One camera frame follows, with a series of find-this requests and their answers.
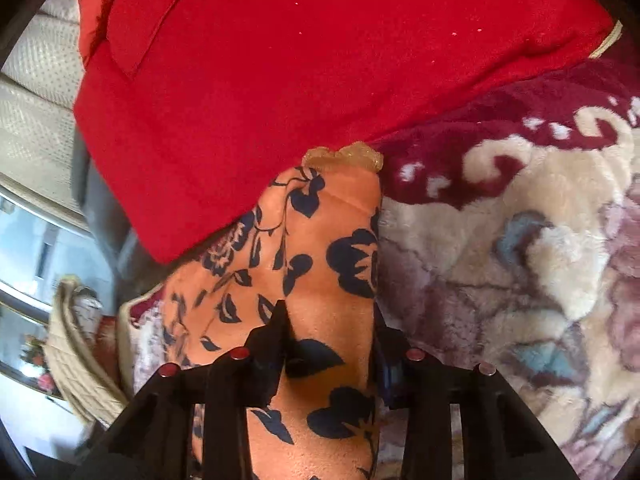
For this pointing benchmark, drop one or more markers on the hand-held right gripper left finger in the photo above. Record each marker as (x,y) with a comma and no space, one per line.
(270,350)

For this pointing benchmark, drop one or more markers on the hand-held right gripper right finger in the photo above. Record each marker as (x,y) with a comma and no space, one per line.
(387,375)

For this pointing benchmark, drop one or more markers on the orange floral garment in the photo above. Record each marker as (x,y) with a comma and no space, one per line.
(325,285)

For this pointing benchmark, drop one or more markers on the maroon floral plush blanket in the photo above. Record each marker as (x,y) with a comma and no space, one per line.
(525,260)

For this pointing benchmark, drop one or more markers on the beige quilted bag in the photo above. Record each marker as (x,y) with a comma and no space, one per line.
(82,360)

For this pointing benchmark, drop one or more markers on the silver framed glass cabinet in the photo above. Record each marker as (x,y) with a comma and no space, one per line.
(30,260)

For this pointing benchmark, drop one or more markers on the red fleece cloth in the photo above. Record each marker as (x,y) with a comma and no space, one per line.
(300,85)

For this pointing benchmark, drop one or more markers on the cream quilted cushion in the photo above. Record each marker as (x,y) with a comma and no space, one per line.
(40,110)

